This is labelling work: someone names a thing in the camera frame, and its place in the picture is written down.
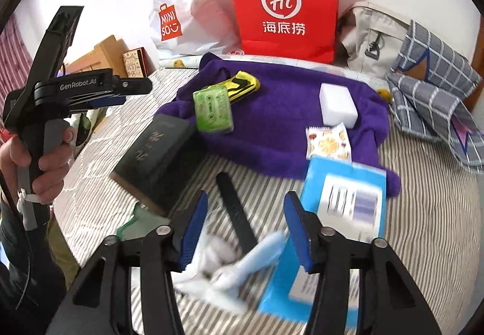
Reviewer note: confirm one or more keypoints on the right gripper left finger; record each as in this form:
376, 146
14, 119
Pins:
167, 249

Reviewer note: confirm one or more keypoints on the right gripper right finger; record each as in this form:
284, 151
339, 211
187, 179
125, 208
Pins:
323, 251

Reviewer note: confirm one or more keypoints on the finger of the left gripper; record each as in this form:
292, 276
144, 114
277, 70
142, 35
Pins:
106, 101
131, 86

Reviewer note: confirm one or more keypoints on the white tissue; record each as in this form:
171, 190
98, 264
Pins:
216, 273

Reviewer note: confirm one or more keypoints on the black sleeve forearm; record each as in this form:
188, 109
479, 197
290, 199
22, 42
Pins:
33, 285

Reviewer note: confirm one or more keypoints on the brown patterned notebook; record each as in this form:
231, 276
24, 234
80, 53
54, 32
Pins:
137, 63

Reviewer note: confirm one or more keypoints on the green wet-wipe packet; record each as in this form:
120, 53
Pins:
141, 222

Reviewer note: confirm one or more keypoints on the wooden headboard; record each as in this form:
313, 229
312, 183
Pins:
106, 54

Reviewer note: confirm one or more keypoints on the blue tissue pack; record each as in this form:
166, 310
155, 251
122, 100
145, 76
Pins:
347, 196

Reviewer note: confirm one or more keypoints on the green cassette-print pouch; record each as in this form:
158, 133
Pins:
213, 110

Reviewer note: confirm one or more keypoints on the dark green gift box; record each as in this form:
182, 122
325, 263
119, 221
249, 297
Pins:
159, 164

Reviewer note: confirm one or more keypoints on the white Miniso plastic bag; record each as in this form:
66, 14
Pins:
191, 27

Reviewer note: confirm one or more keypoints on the yellow black pouch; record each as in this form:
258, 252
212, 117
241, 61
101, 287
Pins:
240, 86

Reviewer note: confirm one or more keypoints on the striped quilt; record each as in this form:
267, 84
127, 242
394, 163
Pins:
434, 225

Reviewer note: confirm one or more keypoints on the small printed snack packet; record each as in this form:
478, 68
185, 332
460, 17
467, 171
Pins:
328, 142

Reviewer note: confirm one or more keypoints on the purple fleece blanket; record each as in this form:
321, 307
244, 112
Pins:
269, 125

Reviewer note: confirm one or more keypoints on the white sponge block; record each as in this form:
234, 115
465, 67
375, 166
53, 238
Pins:
337, 106

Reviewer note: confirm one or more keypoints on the red paper shopping bag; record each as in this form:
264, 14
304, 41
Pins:
298, 29

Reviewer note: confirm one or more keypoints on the grey plaid cloth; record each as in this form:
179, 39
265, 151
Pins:
429, 82

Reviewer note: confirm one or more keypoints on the beige backpack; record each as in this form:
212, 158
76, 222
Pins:
371, 37

